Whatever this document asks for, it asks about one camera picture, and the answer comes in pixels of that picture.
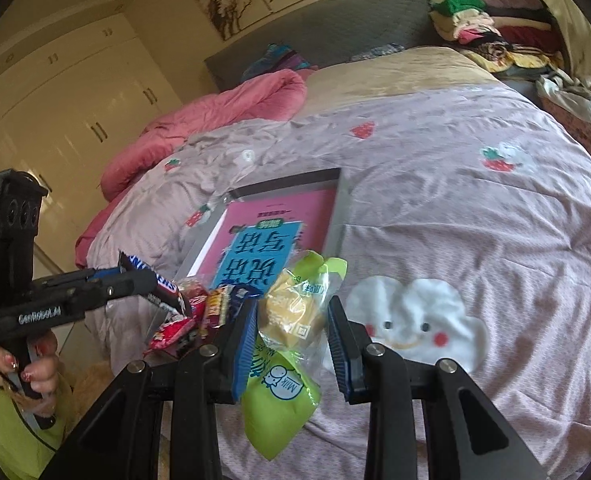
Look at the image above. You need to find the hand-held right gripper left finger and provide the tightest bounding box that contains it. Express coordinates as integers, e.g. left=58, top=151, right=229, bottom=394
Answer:
left=40, top=300, right=260, bottom=480

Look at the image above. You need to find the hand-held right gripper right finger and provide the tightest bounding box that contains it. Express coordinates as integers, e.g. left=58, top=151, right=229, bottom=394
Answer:
left=327, top=296, right=549, bottom=480

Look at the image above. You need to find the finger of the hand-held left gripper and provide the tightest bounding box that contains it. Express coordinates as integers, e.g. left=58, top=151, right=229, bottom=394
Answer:
left=78, top=266, right=144, bottom=285
left=83, top=272, right=159, bottom=306

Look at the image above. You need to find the chocolate bar brown wrapper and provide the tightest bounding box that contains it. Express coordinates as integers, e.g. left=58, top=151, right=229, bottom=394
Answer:
left=118, top=250, right=191, bottom=318

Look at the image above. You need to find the lime green snack packet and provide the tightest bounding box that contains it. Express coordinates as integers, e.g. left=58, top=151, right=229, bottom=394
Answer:
left=240, top=347, right=323, bottom=461

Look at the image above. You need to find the clear yellow cake packet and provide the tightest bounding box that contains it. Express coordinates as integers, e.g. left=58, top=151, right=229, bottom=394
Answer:
left=258, top=250, right=349, bottom=361

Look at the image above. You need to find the blue cookie packet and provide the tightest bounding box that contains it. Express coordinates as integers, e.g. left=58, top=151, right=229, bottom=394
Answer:
left=226, top=282, right=261, bottom=306

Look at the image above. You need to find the shallow grey box pink print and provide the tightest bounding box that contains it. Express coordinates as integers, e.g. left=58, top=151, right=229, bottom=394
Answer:
left=176, top=167, right=349, bottom=311

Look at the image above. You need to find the person's left hand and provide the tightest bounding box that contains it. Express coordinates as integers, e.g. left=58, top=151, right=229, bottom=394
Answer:
left=0, top=330, right=61, bottom=411

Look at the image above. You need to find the tan fluffy rug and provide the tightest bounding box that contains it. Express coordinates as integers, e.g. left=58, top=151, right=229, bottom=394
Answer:
left=68, top=362, right=121, bottom=416

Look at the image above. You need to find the cream wardrobe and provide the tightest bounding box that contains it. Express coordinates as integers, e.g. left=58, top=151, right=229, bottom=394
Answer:
left=0, top=12, right=191, bottom=351

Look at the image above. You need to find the person's lime green shirt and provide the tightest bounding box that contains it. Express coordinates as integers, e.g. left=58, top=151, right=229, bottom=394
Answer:
left=0, top=375, right=76, bottom=480

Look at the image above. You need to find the pink quilt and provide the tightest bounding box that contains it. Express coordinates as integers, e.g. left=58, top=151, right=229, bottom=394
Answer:
left=74, top=69, right=307, bottom=268

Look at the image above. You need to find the colourful striped pillow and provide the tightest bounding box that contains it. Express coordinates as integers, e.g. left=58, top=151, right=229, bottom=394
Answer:
left=240, top=42, right=321, bottom=83

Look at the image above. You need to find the beige bed sheet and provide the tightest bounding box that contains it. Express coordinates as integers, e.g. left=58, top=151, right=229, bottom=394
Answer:
left=290, top=46, right=501, bottom=121

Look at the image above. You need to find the blue grey patterned cloth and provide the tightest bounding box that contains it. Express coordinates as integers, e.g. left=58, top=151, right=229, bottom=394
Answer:
left=348, top=44, right=406, bottom=63

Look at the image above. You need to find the grey headboard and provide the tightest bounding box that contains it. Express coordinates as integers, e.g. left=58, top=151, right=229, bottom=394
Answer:
left=204, top=0, right=433, bottom=93

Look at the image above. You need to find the white crumpled cloth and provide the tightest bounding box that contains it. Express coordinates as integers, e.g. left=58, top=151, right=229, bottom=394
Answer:
left=535, top=72, right=591, bottom=128

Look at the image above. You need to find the stack of folded clothes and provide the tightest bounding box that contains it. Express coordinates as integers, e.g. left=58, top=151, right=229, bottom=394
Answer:
left=429, top=0, right=571, bottom=81

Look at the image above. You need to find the beige curtain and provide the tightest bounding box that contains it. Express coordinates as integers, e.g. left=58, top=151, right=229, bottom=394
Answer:
left=528, top=0, right=591, bottom=93

